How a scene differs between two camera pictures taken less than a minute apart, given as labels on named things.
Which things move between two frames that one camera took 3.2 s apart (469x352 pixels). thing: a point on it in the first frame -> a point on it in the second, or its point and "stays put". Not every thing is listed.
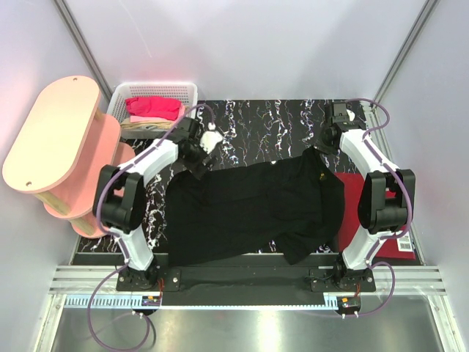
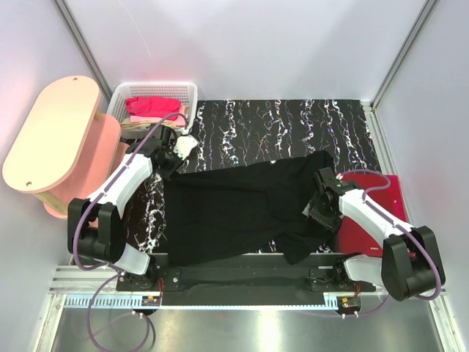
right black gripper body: (322, 145) -> (327, 217)
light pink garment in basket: (141, 119) stays put
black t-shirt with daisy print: (294, 207) stays put
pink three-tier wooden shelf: (61, 146) stays put
